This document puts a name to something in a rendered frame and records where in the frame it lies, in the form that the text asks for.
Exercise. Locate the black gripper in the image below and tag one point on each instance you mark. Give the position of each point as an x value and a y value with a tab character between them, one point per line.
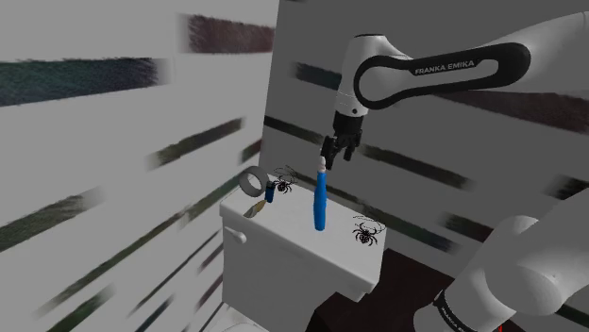
347	124

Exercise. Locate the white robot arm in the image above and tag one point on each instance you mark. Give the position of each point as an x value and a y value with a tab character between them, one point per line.
543	257

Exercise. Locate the blue electric toothbrush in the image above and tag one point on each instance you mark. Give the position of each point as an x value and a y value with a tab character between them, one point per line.
320	207

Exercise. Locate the black toy spider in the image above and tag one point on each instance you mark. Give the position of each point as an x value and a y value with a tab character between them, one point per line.
283	185
365	235

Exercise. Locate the small blue lighter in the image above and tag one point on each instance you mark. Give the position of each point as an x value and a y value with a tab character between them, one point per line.
269	191

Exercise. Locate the grey tape roll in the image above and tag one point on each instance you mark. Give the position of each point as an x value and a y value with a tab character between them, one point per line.
250	185

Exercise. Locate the white toilet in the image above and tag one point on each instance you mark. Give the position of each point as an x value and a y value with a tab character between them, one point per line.
276	257

